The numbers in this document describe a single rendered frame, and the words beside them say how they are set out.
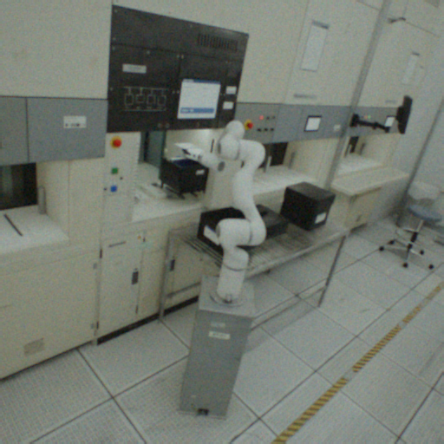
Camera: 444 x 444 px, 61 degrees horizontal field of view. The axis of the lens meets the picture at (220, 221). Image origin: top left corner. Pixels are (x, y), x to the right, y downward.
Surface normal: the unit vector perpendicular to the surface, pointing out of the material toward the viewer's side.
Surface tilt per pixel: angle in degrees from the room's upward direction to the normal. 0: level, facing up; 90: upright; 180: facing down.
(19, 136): 90
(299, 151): 90
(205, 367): 90
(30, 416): 0
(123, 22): 90
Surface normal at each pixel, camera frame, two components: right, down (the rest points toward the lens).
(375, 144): -0.71, 0.19
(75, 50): 0.68, 0.43
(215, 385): -0.02, 0.44
